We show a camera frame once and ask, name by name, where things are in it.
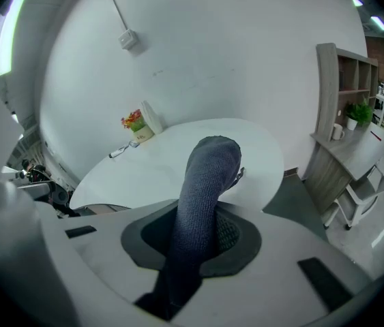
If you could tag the ceiling light panel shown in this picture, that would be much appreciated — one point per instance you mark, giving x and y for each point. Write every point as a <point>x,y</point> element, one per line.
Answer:
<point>356,0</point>
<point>379,23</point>
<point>9,36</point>

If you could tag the white wall conduit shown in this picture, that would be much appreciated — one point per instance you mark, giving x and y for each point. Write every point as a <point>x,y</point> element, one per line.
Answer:
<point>115,5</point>

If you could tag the grey wooden shelf desk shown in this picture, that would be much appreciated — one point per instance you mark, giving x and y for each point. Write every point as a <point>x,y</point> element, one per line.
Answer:
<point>335,162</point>

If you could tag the white mug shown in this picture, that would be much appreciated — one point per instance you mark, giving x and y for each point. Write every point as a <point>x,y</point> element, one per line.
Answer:
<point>338,132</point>

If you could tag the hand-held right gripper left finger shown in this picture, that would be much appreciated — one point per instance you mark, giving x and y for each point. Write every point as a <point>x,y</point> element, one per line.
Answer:
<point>110,237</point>

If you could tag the blue and silver tube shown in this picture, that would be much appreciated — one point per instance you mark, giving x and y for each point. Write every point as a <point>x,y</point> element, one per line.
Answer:
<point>133,144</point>

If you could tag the cream pot of colourful flowers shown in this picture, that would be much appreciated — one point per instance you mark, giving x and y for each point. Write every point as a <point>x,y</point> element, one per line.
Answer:
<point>140,129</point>

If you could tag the dark blue cloth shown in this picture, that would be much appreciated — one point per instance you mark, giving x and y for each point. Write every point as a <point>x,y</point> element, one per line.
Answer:
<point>205,182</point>

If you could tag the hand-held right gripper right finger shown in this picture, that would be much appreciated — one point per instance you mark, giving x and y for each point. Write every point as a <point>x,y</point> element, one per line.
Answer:
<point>280,250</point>

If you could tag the white office chair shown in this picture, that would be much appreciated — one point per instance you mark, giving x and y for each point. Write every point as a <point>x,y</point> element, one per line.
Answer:
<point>369,196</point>

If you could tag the white tube with black cap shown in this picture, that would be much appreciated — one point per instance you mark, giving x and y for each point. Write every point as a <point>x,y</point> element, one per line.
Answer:
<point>118,152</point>

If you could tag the red pen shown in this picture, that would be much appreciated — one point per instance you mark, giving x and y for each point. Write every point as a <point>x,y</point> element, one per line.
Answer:
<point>376,136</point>

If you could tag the white wall switch box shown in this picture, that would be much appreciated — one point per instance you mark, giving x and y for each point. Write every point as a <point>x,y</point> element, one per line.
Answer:
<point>127,39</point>

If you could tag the green plant in white pot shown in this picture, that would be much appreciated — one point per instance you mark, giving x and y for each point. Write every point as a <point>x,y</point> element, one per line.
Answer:
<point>357,114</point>

